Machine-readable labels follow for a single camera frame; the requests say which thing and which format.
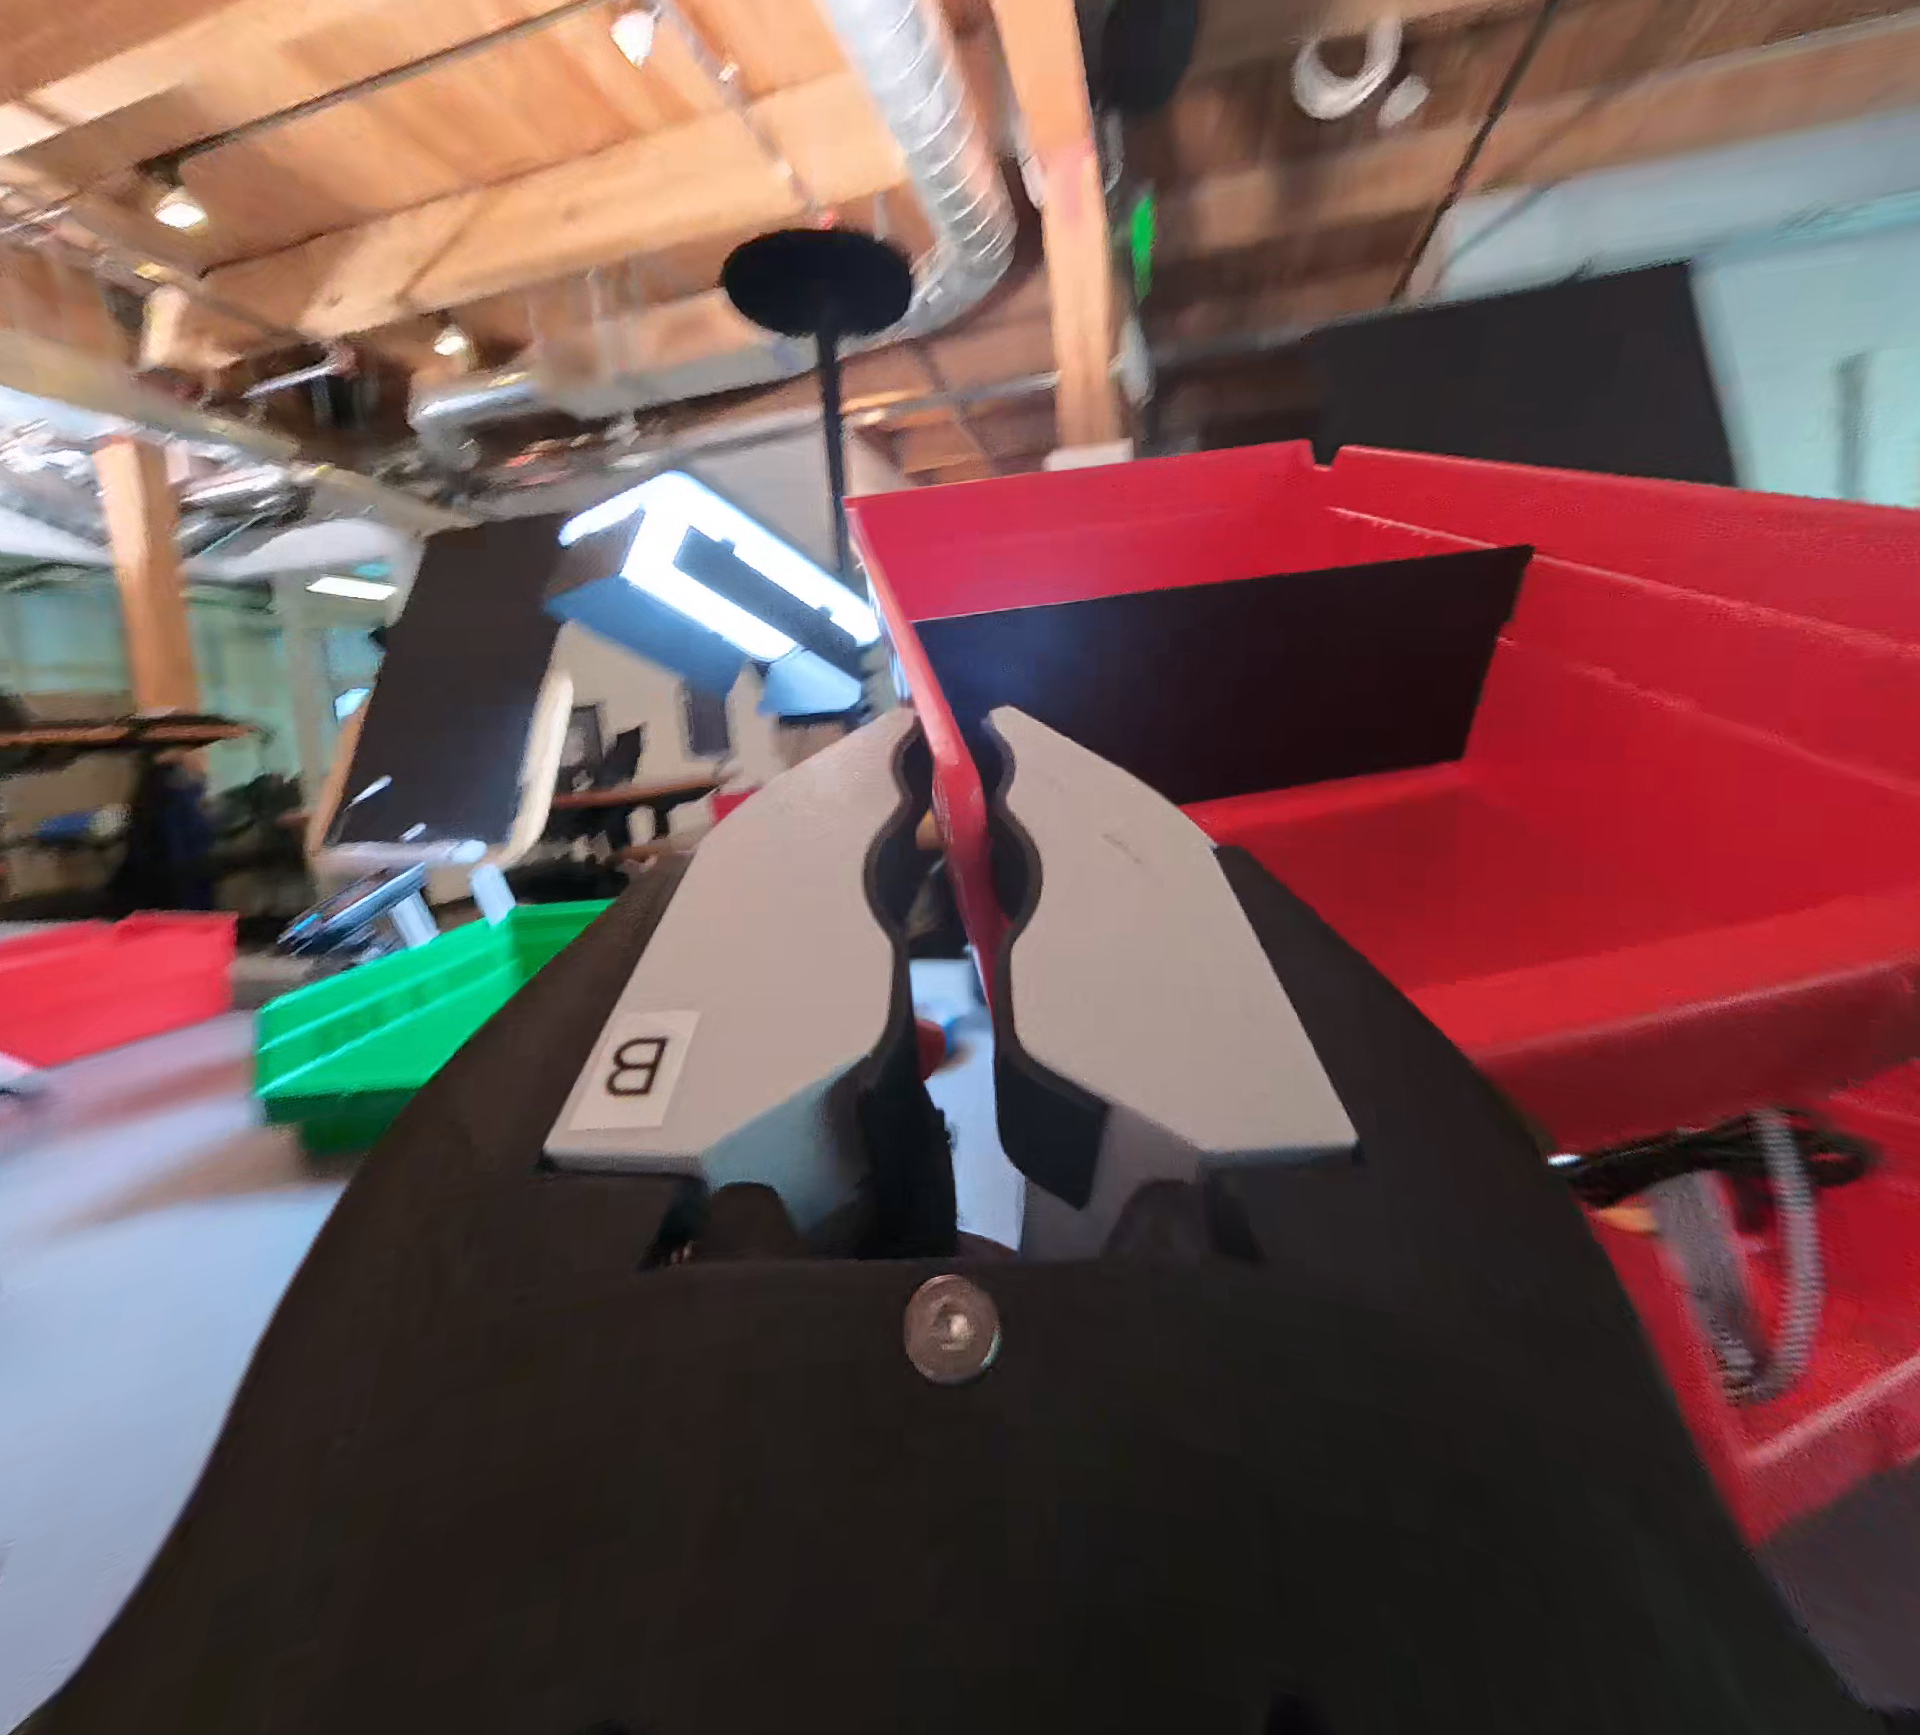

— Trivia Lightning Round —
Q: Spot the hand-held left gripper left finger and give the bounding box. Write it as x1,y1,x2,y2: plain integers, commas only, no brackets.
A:
541,709,959,1258

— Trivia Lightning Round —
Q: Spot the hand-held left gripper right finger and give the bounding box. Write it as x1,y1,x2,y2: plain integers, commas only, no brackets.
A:
986,705,1363,1258

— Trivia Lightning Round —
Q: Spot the red plastic bin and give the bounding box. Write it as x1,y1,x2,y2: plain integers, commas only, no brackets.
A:
846,441,1920,1540
0,909,240,1068

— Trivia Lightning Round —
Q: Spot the black usb-c cable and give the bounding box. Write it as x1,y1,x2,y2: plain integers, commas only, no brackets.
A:
1553,1110,1878,1210

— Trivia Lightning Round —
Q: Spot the braided usb-c cable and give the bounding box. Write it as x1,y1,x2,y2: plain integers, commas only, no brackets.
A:
1710,1110,1832,1406

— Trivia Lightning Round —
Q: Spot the black bin divider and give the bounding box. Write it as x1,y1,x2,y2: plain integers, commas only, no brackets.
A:
912,547,1533,807

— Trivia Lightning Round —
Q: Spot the green plastic bin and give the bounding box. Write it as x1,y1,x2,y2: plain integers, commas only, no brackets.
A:
255,897,610,1154

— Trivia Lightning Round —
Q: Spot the white board stand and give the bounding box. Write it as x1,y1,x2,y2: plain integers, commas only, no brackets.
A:
277,835,520,956

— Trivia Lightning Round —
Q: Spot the wooden board with black sheet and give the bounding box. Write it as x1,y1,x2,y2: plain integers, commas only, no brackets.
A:
307,511,580,867
1303,261,1743,489

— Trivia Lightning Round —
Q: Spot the studio light panel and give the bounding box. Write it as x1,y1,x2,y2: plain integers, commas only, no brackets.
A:
547,469,888,717

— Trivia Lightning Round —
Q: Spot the black disc-topped pole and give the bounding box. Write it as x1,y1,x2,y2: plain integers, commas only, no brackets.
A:
720,227,918,597

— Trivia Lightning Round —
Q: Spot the silver ventilation duct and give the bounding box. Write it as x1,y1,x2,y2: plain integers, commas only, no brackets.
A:
720,0,1023,333

